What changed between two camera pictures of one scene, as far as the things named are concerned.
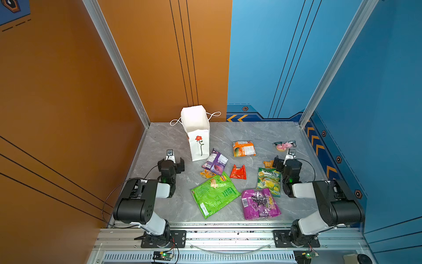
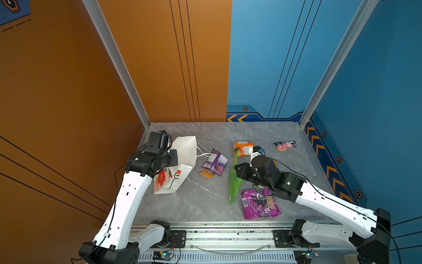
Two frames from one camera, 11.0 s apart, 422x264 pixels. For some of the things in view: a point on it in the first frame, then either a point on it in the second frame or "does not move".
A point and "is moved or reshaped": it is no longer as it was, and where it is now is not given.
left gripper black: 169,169 → 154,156
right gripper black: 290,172 → 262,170
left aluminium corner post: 94,12 does not move
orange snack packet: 243,148 does not move
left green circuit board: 162,256 does not move
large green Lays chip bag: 213,194 → 234,179
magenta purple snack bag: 259,203 does not move
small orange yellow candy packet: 207,174 does not move
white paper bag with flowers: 195,120 is moved or reshaped
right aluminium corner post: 361,17 does not move
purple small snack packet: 216,162 does not move
